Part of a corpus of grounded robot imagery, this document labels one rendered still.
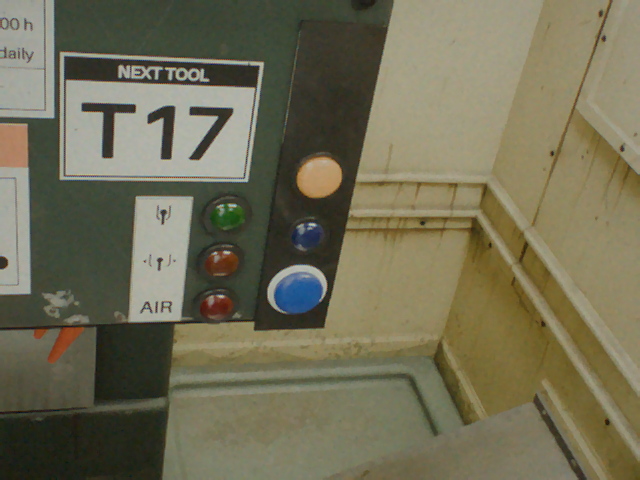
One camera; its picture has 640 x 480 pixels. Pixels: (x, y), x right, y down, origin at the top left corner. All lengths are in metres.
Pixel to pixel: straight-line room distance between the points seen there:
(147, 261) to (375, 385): 1.59
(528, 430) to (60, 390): 0.80
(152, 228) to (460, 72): 1.29
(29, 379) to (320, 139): 1.02
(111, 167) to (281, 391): 1.56
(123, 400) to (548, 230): 0.78
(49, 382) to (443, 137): 0.85
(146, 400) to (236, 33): 1.13
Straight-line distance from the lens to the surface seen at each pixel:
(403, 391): 2.10
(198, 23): 0.47
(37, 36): 0.47
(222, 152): 0.50
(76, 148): 0.49
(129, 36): 0.47
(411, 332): 2.10
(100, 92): 0.48
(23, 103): 0.48
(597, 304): 1.59
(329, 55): 0.49
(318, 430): 1.97
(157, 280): 0.55
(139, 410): 1.56
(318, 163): 0.51
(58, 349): 0.80
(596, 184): 1.59
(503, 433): 1.73
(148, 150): 0.50
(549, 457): 1.69
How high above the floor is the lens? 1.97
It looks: 34 degrees down
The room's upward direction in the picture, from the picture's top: 11 degrees clockwise
